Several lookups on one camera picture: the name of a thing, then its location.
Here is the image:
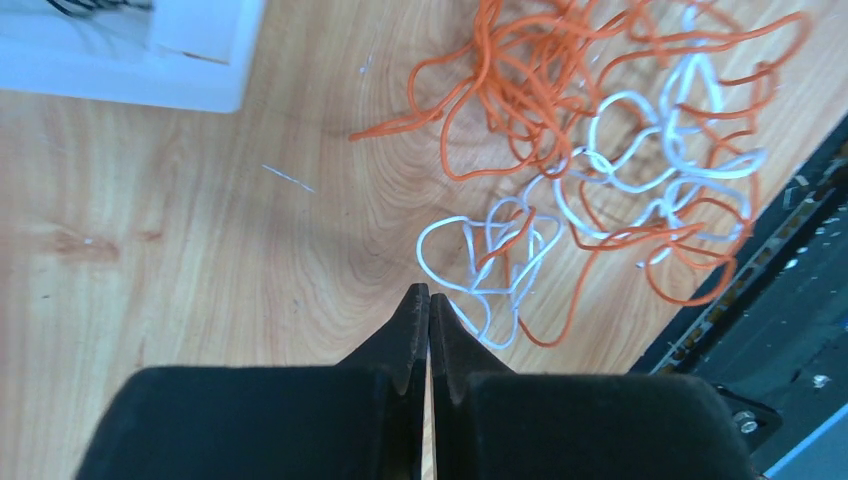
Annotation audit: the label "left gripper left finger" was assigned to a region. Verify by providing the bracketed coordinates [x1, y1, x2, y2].
[77, 284, 430, 479]

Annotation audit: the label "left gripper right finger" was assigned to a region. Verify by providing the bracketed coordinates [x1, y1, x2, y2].
[429, 294, 755, 479]

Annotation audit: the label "orange white black cables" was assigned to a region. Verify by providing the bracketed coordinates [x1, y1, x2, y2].
[347, 0, 815, 351]

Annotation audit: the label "black cable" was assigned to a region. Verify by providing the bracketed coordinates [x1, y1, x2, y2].
[44, 0, 155, 19]

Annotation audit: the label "white plastic bin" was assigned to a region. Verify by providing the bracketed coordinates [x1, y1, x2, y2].
[1, 1, 266, 113]

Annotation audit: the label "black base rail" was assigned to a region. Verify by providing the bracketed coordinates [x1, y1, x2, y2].
[633, 123, 847, 479]

